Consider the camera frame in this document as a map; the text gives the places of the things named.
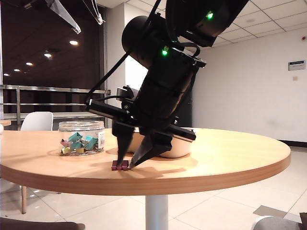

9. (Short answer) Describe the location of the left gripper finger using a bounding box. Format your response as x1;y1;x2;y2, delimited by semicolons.
44;0;82;34
83;0;106;25

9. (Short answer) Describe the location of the steel window railing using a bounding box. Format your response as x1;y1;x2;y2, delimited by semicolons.
0;84;112;130

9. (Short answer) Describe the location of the clear plastic clip jar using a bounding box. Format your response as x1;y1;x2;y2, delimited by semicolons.
58;120;106;156

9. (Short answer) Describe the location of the grey chair back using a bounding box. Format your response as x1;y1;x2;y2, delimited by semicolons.
251;215;307;230

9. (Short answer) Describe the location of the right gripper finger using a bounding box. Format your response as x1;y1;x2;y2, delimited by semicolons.
129;131;173;168
112;121;135;166

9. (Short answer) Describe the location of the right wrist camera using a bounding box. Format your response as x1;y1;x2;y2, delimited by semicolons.
116;86;140;103

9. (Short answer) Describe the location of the white plastic chair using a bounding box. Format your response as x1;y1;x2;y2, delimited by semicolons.
20;111;61;215

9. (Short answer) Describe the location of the dark glass window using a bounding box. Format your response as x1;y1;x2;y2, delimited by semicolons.
2;0;106;113

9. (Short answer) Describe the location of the beige rectangular pulp tray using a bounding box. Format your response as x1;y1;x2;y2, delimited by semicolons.
124;126;195;159

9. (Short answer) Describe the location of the brown seat cushion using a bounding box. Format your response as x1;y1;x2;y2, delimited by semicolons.
0;217;86;230

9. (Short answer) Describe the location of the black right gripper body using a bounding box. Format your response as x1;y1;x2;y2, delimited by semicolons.
85;95;197;141

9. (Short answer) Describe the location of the dark single door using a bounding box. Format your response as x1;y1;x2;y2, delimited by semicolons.
176;91;193;128

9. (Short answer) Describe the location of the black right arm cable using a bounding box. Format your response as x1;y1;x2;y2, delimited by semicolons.
85;0;162;106

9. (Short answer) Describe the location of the white wall sign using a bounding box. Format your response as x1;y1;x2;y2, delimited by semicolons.
287;61;306;71

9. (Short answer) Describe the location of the grey floor plate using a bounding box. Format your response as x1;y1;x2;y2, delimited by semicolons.
253;205;287;218

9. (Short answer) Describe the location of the white table pedestal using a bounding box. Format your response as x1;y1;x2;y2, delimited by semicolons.
145;195;168;230

